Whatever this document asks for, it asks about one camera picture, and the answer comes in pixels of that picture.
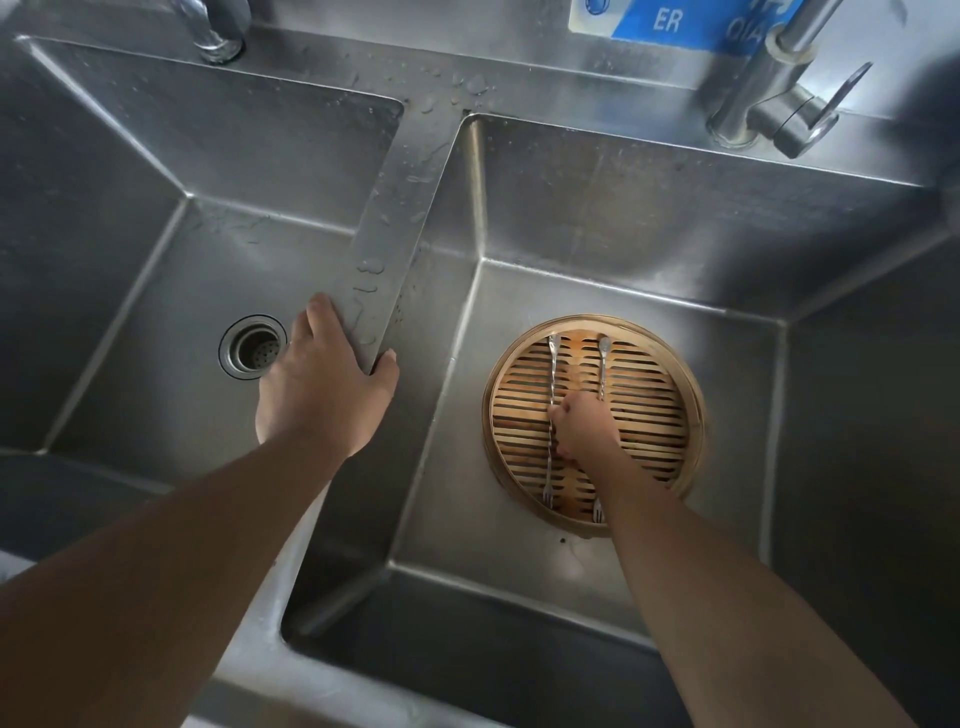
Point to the person's right forearm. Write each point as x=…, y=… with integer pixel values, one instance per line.
x=720, y=600

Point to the person's left hand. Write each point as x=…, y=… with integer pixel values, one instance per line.
x=322, y=390

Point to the round bamboo steamer basket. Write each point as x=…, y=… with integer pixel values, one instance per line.
x=660, y=420

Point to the round metal drain strainer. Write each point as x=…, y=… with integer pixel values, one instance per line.
x=253, y=348

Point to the person's right hand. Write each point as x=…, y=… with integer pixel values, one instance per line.
x=589, y=431

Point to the blue and white label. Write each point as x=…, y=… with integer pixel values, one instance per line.
x=675, y=21

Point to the person's right fingers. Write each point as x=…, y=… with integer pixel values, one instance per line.
x=574, y=403

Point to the person's left forearm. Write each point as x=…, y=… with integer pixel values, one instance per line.
x=172, y=585

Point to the stainless steel double sink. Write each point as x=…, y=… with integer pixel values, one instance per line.
x=570, y=225

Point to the chrome faucet base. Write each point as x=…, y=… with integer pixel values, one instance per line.
x=217, y=30

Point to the chrome faucet with lever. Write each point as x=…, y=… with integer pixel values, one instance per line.
x=772, y=97

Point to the person's left thumb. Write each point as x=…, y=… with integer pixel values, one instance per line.
x=385, y=375

